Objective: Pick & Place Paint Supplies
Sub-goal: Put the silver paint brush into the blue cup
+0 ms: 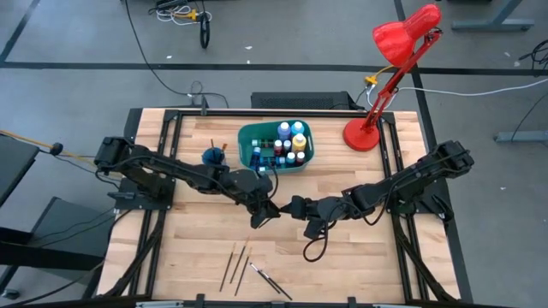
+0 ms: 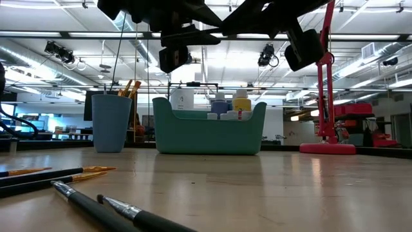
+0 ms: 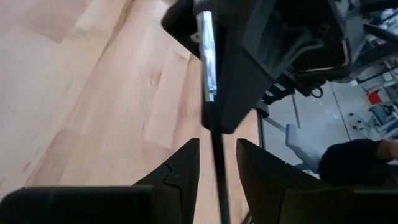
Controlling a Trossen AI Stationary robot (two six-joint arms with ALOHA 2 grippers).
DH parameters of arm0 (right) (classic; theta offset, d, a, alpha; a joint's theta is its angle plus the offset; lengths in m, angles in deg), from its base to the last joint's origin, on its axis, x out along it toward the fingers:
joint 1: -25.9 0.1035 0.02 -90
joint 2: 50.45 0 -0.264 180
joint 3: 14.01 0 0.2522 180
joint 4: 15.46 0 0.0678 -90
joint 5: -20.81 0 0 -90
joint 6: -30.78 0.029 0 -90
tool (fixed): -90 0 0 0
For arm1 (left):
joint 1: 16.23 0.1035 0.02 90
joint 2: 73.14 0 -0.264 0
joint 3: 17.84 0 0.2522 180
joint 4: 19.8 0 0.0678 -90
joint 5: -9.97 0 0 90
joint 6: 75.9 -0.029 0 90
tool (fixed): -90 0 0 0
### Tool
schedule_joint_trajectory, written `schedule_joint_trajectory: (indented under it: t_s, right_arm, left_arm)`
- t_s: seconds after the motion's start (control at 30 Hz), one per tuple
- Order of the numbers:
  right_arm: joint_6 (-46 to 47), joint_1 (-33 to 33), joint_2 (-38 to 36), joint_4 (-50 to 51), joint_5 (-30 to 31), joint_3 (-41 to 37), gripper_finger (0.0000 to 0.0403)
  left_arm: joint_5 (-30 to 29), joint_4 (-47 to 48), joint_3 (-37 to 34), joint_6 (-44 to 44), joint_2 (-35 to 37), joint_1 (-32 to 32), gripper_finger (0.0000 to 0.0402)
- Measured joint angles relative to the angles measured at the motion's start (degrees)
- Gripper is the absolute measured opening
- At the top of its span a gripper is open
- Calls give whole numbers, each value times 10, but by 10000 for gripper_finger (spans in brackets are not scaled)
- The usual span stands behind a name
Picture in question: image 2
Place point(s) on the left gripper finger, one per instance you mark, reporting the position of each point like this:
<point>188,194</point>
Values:
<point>199,38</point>
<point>202,16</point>

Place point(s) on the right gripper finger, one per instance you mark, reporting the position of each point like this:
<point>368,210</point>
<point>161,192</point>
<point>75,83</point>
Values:
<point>241,25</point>

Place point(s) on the large purple paint bottle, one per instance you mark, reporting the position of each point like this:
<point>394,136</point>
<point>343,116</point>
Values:
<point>219,106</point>

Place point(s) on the large yellow paint bottle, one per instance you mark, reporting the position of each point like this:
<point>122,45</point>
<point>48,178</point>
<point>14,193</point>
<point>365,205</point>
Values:
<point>242,103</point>

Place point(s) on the small white-capped paint bottle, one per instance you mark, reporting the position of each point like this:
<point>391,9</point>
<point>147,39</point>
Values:
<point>223,116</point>

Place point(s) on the teal plastic bin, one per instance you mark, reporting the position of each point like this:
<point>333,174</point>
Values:
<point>206,135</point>

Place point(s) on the blue-grey plastic cup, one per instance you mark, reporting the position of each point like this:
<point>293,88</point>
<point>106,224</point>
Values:
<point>111,125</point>

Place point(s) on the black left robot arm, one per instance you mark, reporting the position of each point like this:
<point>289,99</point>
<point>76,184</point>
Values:
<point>2,80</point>

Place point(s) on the white bucket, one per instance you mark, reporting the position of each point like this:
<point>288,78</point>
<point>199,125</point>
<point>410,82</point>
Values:
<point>183,100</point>

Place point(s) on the red desk lamp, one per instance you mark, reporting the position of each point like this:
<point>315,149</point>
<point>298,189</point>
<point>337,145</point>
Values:
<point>325,96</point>

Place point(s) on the black monitor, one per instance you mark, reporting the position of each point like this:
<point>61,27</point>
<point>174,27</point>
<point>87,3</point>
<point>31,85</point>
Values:
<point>87,106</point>

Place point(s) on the red shelf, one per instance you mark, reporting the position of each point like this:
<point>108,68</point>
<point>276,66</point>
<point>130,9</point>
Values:
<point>354,109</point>

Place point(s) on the black overhead camera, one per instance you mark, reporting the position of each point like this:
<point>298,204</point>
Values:
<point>190,58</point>

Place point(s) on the black overhead frame beam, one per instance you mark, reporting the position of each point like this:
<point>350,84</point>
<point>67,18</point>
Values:
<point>147,35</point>

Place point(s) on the black aluminium table frame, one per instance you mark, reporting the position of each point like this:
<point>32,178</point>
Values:
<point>64,145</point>

